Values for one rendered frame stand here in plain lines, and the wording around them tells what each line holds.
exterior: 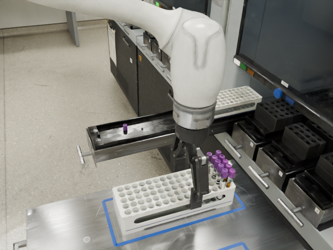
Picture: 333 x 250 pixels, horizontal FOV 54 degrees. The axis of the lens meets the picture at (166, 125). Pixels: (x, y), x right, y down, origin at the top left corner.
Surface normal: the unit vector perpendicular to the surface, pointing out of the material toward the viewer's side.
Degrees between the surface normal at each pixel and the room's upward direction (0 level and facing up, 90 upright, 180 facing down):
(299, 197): 90
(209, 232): 0
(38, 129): 0
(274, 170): 90
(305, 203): 90
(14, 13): 90
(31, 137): 0
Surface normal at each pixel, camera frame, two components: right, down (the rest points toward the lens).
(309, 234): -0.92, 0.20
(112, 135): 0.03, -0.82
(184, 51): -0.58, 0.30
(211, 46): 0.37, 0.36
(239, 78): 0.38, 0.54
